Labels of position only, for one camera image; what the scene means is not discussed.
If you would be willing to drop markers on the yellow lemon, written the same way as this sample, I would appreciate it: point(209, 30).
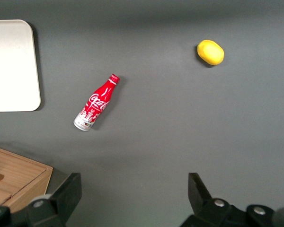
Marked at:
point(210, 52)

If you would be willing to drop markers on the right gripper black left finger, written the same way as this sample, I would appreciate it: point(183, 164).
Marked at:
point(66, 196)

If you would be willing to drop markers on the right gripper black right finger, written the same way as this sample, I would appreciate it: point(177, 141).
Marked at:
point(198, 196)

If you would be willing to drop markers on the wooden drawer with box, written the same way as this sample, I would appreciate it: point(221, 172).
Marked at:
point(19, 172)

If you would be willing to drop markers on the wooden drawer cabinet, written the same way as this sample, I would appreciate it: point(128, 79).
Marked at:
point(46, 179)

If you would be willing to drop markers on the beige plastic tray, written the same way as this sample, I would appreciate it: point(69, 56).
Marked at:
point(11, 66)

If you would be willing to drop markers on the red Coca-Cola bottle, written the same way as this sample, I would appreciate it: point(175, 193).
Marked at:
point(97, 104)

